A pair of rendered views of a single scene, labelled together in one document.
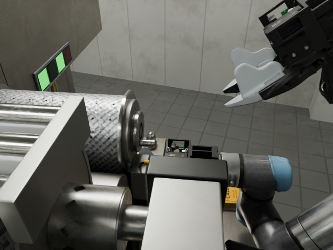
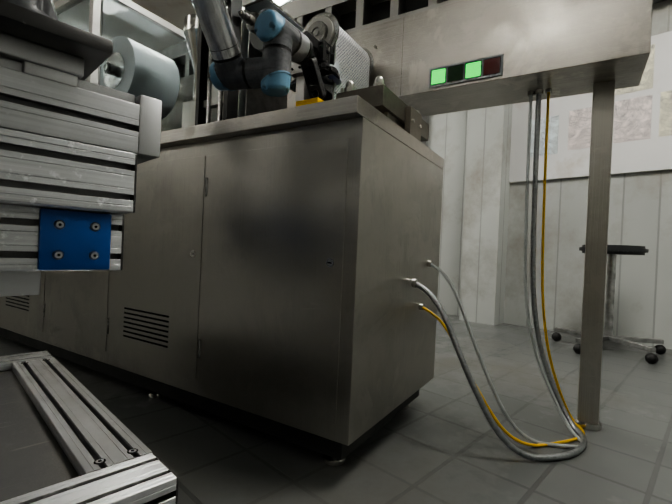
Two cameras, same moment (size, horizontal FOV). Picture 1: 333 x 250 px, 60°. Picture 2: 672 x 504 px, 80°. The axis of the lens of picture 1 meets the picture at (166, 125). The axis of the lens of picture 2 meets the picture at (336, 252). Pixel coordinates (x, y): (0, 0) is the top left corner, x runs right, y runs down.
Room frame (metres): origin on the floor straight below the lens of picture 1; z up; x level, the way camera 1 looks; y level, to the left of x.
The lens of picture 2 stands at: (1.06, -1.07, 0.55)
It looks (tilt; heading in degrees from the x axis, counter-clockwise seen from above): 0 degrees down; 116
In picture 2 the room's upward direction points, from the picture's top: 3 degrees clockwise
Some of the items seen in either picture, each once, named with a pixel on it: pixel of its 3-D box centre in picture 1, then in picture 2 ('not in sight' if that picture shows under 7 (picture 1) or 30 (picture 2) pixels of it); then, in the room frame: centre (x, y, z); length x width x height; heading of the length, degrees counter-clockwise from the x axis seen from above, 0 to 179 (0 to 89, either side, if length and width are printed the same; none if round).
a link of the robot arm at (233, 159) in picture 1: (226, 170); (295, 46); (0.46, -0.13, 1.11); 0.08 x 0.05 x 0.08; 174
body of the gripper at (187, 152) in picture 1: (190, 164); (312, 56); (0.47, -0.05, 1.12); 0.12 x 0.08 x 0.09; 84
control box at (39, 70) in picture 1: (55, 66); (464, 71); (0.84, 0.35, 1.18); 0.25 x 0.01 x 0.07; 174
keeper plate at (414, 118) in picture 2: not in sight; (413, 127); (0.71, 0.21, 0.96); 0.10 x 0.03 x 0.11; 84
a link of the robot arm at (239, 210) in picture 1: (256, 208); (270, 72); (0.43, -0.21, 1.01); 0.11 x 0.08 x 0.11; 9
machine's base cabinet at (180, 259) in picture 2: not in sight; (149, 267); (-0.51, 0.21, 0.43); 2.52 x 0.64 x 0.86; 174
